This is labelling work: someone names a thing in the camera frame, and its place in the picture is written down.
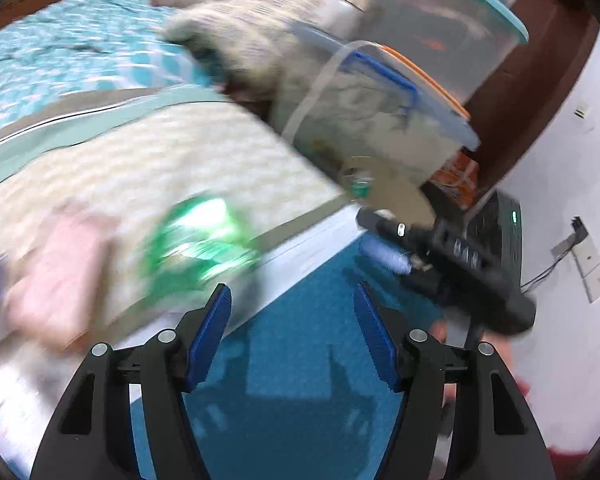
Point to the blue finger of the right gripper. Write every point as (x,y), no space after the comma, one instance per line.
(384,254)

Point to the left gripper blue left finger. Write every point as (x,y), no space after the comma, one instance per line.
(209,334)

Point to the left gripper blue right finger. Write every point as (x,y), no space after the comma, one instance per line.
(378,341)

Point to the clear bottle green label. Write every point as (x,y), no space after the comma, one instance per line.
(357,177)

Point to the red white snack wrapper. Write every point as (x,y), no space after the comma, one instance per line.
(53,299)

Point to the beige round trash bin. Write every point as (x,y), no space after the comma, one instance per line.
(397,196)

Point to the black induction cooker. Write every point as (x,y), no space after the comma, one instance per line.
(497,226)

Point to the orange red shopping bag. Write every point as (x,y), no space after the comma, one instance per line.
(457,178)

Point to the patterned bed sheet cover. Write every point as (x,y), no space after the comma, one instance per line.
(203,192)

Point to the large clear bin teal lid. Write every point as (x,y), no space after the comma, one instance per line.
(458,43)

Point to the grey patterned folded blanket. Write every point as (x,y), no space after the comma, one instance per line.
(251,38)

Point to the teal white patterned quilt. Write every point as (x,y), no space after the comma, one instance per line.
(88,45)

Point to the white wall socket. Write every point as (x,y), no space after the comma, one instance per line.
(580,245)

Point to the clear bin blue handle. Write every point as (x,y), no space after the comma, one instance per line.
(337,100)

